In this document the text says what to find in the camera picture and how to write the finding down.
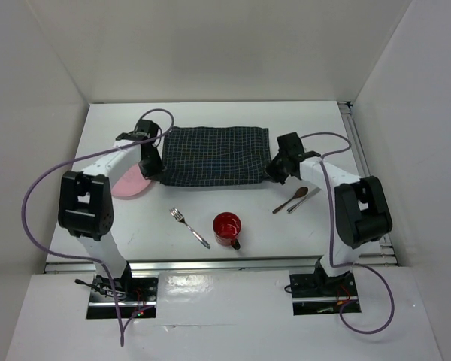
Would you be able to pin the brown wooden spoon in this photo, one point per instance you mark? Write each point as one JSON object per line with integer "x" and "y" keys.
{"x": 299, "y": 193}

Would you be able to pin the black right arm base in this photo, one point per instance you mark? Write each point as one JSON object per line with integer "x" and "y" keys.
{"x": 310, "y": 297}

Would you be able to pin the silver metal fork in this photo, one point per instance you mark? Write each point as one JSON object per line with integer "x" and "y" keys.
{"x": 177, "y": 215}

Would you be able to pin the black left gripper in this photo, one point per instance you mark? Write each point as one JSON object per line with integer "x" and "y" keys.
{"x": 154, "y": 173}

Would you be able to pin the aluminium front rail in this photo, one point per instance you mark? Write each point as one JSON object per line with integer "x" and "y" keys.
{"x": 195, "y": 265}

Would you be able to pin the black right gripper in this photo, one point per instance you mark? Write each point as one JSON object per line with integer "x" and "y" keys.
{"x": 271, "y": 174}

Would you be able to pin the silver metal knife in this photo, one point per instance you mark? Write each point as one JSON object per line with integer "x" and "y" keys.
{"x": 311, "y": 194}

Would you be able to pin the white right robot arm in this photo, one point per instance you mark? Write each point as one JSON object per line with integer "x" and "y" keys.
{"x": 358, "y": 210}

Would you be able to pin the red ceramic mug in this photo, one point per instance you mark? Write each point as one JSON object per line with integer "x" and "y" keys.
{"x": 226, "y": 228}

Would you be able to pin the dark checked cloth placemat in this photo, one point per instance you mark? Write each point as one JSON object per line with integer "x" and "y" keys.
{"x": 215, "y": 157}

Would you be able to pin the pink plastic plate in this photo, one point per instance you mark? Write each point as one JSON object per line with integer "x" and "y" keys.
{"x": 131, "y": 184}

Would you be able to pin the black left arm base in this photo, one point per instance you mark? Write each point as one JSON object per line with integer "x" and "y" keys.
{"x": 140, "y": 298}

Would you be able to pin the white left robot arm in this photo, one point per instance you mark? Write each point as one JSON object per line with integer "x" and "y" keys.
{"x": 85, "y": 202}

